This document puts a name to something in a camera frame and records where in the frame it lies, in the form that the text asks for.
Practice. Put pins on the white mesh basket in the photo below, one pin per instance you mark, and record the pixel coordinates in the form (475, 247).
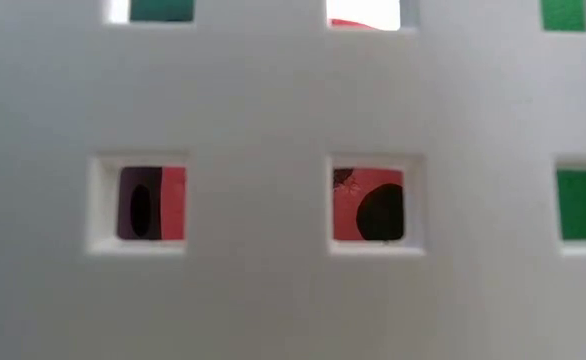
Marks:
(273, 125)

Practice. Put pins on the red foam die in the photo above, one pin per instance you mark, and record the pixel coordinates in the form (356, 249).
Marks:
(173, 210)

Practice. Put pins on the purple foam die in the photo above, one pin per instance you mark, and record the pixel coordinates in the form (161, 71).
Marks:
(125, 200)

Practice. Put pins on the teal foam die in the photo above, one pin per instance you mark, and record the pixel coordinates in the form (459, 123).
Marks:
(162, 10)

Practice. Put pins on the green foam die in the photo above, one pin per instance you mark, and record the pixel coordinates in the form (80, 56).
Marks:
(580, 205)

